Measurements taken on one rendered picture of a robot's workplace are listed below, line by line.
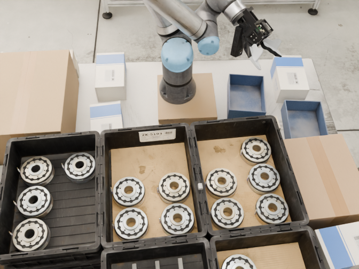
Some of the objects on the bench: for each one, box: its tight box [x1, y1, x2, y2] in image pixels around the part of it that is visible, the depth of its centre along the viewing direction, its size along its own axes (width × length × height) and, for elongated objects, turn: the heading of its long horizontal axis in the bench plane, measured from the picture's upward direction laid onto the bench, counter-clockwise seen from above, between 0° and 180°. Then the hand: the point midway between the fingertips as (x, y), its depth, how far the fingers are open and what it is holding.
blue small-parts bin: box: [280, 100, 329, 139], centre depth 153 cm, size 20×15×7 cm
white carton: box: [95, 52, 127, 101], centre depth 164 cm, size 20×12×9 cm, turn 4°
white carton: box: [270, 56, 310, 103], centre depth 165 cm, size 20×12×9 cm, turn 179°
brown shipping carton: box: [283, 133, 359, 231], centre depth 133 cm, size 30×22×16 cm
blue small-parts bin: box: [227, 74, 267, 118], centre depth 160 cm, size 20×15×7 cm
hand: (270, 64), depth 133 cm, fingers open, 14 cm apart
